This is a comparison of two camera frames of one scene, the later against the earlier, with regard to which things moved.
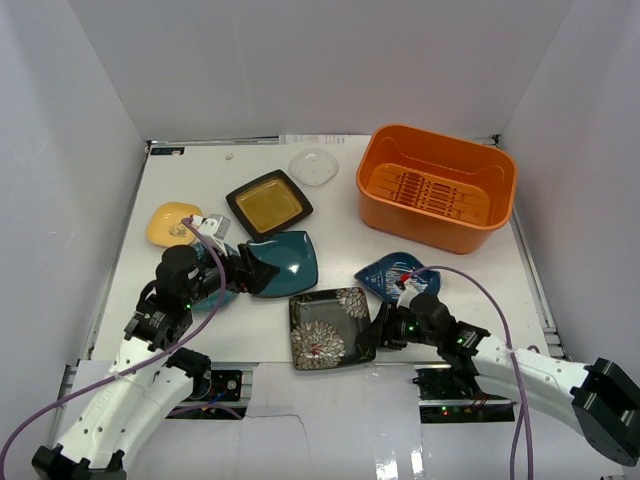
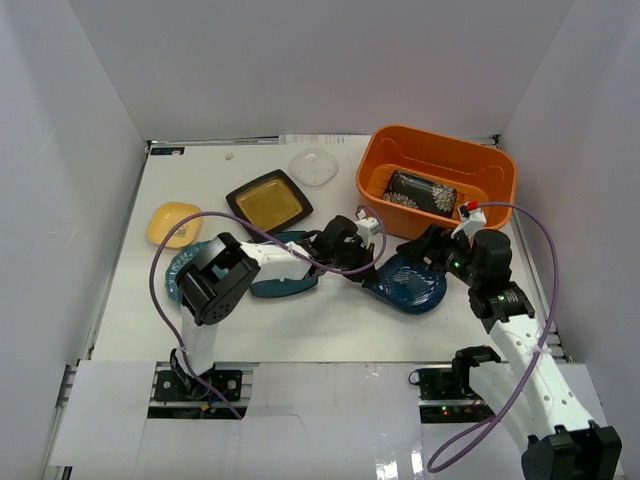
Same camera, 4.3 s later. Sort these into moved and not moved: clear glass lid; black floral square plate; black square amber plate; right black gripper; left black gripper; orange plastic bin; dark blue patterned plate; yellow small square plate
Moved: right black gripper; left black gripper; black floral square plate
Not moved: yellow small square plate; clear glass lid; black square amber plate; dark blue patterned plate; orange plastic bin
